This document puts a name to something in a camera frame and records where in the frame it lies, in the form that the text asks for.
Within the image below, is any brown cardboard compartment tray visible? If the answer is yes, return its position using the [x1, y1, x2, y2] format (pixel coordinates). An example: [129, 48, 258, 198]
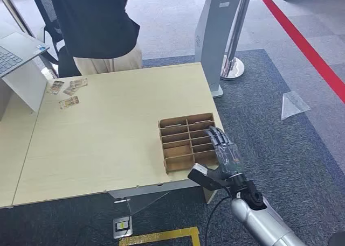
[158, 112, 221, 175]

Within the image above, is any person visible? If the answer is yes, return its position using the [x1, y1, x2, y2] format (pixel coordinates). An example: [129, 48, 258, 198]
[47, 0, 144, 76]

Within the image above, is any red barrier belt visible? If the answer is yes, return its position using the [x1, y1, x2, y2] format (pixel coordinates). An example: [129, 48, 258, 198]
[253, 0, 345, 105]

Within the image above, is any chrome stanchion post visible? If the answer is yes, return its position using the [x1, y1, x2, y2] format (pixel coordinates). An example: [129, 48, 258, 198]
[220, 0, 254, 81]

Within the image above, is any silver floor socket box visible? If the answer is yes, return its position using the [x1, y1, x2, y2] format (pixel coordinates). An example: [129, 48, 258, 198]
[112, 215, 133, 240]

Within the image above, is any silver laptop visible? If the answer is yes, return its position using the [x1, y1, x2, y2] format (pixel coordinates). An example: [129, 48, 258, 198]
[0, 32, 51, 78]

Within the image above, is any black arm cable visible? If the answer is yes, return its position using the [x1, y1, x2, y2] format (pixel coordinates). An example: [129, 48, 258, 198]
[204, 195, 233, 246]

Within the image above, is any grey kiosk stand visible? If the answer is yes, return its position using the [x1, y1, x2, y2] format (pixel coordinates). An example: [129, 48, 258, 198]
[194, 0, 250, 99]

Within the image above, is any black and white wrist camera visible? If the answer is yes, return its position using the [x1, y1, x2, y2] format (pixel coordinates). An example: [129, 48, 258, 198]
[187, 163, 232, 192]

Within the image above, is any printed card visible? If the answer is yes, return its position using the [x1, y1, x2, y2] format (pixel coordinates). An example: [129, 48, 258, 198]
[58, 95, 80, 111]
[63, 86, 79, 97]
[47, 80, 65, 96]
[69, 78, 89, 89]

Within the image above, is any black office chair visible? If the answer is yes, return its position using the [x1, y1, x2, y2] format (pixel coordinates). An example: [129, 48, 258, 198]
[28, 0, 82, 79]

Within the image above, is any clear acrylic sign holder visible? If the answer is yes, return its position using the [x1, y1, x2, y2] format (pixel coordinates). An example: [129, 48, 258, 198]
[281, 90, 312, 121]

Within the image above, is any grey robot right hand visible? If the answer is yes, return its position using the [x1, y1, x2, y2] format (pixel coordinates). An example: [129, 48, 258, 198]
[204, 125, 246, 181]

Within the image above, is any white laptop stand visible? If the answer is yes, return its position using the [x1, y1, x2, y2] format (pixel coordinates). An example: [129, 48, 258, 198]
[0, 60, 50, 121]

